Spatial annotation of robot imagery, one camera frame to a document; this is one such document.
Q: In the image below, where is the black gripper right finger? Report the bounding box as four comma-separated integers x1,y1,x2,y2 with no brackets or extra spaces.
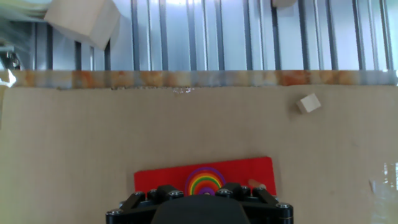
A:
215,182,295,224

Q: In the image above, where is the green Hanoi ring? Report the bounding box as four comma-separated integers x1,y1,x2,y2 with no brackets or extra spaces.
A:
194,179,218,194

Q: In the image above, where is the small wooden cube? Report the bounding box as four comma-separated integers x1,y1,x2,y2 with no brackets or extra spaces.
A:
295,92,322,114

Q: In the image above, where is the orange Hanoi ring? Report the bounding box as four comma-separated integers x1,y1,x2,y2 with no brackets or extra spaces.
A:
190,174,222,195

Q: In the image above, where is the large wooden block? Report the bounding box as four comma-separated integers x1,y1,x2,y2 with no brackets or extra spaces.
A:
43,0,121,51

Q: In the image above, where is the red Hanoi base board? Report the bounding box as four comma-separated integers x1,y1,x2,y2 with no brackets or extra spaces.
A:
133,156,277,197

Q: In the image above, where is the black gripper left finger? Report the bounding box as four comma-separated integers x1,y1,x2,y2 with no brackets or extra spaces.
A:
105,184,185,224

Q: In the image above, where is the brown cardboard sheet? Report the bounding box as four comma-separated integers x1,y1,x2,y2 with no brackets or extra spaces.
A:
0,85,398,224

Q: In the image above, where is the small purple Hanoi ring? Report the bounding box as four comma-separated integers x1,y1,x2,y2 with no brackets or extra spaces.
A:
198,185,215,197

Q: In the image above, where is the yellow Hanoi ring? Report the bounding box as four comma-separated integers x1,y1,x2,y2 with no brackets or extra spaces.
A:
192,176,220,195

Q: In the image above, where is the marble pattern plastic mat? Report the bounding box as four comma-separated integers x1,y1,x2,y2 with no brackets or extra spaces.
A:
0,68,398,90

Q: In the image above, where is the wooden Hanoi peg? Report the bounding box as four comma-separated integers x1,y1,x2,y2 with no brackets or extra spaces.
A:
248,179,267,190

